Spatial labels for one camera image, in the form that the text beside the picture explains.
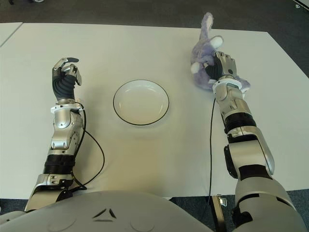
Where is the right robot hand black silver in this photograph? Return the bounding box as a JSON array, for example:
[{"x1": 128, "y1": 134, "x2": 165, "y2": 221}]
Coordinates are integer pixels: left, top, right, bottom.
[{"x1": 204, "y1": 51, "x2": 239, "y2": 82}]

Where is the left robot hand black silver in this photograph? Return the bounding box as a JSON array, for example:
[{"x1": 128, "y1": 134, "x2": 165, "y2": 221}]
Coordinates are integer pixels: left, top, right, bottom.
[{"x1": 52, "y1": 57, "x2": 83, "y2": 101}]

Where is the purple plush bunny doll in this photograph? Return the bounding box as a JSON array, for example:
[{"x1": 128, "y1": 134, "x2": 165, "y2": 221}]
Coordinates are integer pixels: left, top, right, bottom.
[{"x1": 190, "y1": 12, "x2": 252, "y2": 92}]

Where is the white plate with black rim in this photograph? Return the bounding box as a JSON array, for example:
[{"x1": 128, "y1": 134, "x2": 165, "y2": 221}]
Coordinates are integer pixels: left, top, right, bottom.
[{"x1": 112, "y1": 79, "x2": 170, "y2": 126}]

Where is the grey robot torso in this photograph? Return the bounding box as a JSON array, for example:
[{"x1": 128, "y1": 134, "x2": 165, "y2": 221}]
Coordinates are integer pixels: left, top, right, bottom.
[{"x1": 0, "y1": 190, "x2": 215, "y2": 232}]

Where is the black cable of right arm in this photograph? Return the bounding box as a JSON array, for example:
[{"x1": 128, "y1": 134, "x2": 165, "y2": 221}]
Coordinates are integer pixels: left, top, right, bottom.
[{"x1": 200, "y1": 98, "x2": 217, "y2": 232}]

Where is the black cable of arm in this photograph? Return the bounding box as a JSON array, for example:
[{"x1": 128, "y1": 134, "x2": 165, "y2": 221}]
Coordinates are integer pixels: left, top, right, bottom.
[
  {"x1": 200, "y1": 98, "x2": 217, "y2": 232},
  {"x1": 72, "y1": 108, "x2": 106, "y2": 190}
]

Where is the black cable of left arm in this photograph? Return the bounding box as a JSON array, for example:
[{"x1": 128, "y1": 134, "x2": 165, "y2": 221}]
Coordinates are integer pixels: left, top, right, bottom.
[{"x1": 72, "y1": 108, "x2": 106, "y2": 190}]

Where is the metal table bracket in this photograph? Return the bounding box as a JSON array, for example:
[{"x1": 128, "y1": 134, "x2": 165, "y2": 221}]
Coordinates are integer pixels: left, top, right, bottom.
[{"x1": 216, "y1": 195, "x2": 229, "y2": 207}]

